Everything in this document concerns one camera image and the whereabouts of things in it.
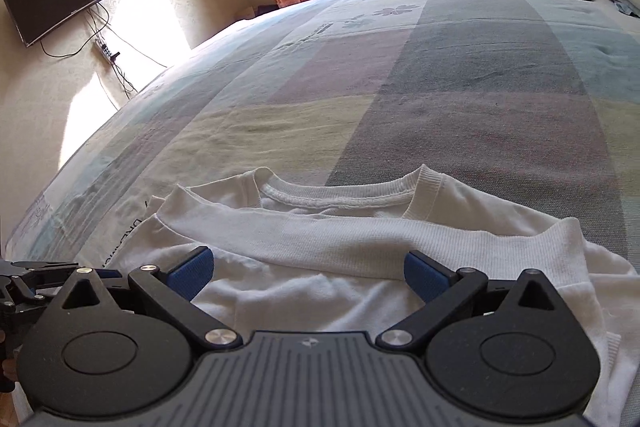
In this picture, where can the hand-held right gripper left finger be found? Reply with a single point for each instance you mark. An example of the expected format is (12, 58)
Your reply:
(190, 274)

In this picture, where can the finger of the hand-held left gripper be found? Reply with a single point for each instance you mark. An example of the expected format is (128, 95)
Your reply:
(45, 268)
(42, 289)

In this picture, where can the white printed sweatshirt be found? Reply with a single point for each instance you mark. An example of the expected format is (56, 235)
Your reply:
(350, 247)

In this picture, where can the bed with patchwork sheet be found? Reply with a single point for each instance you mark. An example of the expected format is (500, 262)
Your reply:
(450, 82)

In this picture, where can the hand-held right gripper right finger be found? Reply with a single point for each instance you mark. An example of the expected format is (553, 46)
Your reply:
(430, 279)

